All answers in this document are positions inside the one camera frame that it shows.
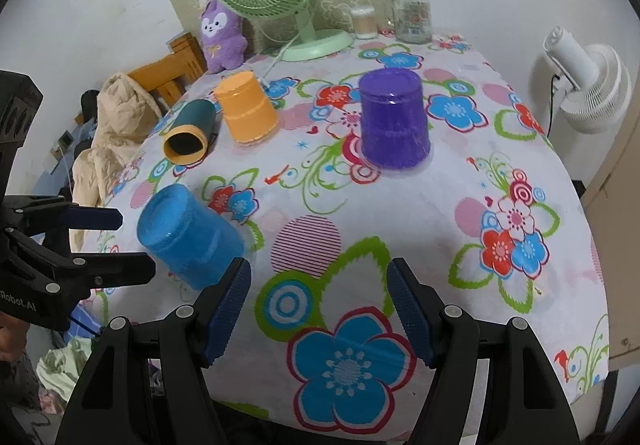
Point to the floral tablecloth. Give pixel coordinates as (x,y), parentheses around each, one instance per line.
(400,210)

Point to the purple plush toy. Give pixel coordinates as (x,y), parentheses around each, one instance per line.
(221,42)

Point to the white clip fan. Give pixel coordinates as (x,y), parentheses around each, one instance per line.
(595,95)

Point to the dark teal cup yellow rim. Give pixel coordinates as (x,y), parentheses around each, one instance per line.
(197,116)

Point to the beige jacket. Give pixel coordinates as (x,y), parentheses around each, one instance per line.
(120,115)

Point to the wooden chair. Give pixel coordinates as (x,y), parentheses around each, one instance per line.
(165,71)

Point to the blue plastic cup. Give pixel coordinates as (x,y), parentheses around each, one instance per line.
(185,235)

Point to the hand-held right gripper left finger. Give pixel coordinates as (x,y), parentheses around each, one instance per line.
(229,312)

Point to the cotton swab container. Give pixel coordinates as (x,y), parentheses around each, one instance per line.
(363,24)

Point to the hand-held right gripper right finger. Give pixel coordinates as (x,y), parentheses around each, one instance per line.
(411,315)

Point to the beige cardboard panel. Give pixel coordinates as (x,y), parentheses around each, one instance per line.
(620,225)

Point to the orange plastic cup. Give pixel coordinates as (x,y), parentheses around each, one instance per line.
(245,110)

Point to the person's left hand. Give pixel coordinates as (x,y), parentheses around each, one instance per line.
(11,340)

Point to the pile of clothes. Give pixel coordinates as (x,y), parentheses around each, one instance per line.
(62,367)

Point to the purple plastic cup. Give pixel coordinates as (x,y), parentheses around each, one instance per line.
(392,125)

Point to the clear glass jar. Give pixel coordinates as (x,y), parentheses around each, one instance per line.
(411,17)

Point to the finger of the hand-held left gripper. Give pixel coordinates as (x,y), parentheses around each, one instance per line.
(125,267)
(97,218)

